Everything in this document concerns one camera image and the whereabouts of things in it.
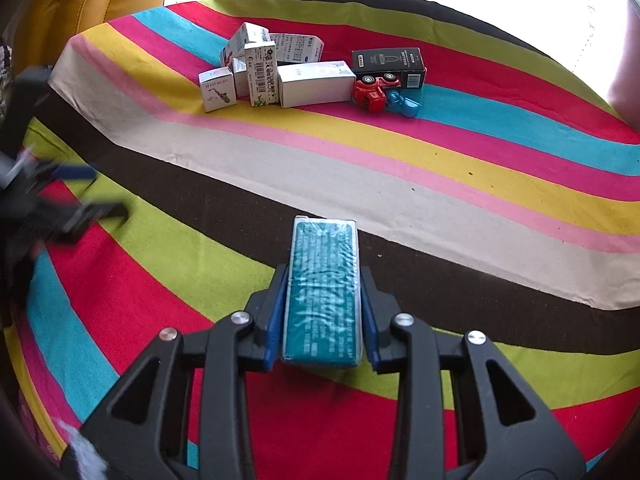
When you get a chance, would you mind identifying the white red-dots medicine box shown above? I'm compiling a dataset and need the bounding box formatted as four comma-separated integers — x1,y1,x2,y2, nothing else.
220,22,270,66

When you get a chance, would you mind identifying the black product box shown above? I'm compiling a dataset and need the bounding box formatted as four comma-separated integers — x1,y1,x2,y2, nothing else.
352,48,426,89

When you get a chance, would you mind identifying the teal box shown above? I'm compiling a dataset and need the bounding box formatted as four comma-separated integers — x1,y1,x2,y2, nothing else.
281,216,362,368

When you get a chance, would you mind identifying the long white box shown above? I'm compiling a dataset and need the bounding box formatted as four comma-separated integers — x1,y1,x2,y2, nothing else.
278,61,357,108

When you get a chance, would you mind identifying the striped colourful tablecloth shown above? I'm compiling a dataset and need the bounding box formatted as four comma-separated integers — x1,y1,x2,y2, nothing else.
6,0,639,464

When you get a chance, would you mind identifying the yellow leather sofa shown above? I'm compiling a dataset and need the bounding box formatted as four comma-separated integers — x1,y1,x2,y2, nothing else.
12,0,164,75

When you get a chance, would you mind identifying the red toy truck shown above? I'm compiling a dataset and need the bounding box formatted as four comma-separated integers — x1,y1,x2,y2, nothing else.
352,73,421,118

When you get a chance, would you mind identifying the white barcode box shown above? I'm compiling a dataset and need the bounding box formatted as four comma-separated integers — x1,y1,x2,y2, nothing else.
244,41,279,107

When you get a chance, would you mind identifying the white saxophone box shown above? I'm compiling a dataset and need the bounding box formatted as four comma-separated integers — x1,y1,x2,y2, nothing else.
198,67,236,113

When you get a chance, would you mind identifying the white text medicine box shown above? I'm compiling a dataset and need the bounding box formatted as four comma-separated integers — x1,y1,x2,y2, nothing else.
270,32,324,64

